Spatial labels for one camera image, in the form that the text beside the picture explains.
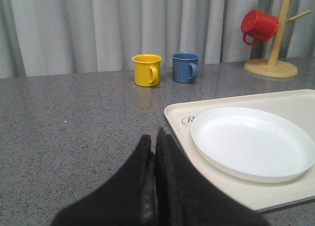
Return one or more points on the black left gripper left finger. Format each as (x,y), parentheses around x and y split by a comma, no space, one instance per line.
(126,199)

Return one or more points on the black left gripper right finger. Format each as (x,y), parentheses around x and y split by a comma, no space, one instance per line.
(186,198)

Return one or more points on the white round plate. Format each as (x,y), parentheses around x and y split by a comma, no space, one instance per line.
(253,145)

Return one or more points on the cream rabbit serving tray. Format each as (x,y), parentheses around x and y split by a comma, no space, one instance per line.
(297,106)

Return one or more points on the blue enamel mug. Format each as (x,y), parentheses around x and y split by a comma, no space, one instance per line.
(185,67)

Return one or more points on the yellow enamel mug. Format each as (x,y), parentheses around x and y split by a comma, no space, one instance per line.
(146,69)

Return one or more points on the wooden mug tree stand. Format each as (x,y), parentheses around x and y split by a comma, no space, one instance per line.
(272,66)

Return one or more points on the red enamel mug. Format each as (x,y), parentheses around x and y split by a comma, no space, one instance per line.
(258,26)

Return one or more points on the grey pleated curtain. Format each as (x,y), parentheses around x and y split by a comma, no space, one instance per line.
(46,37)

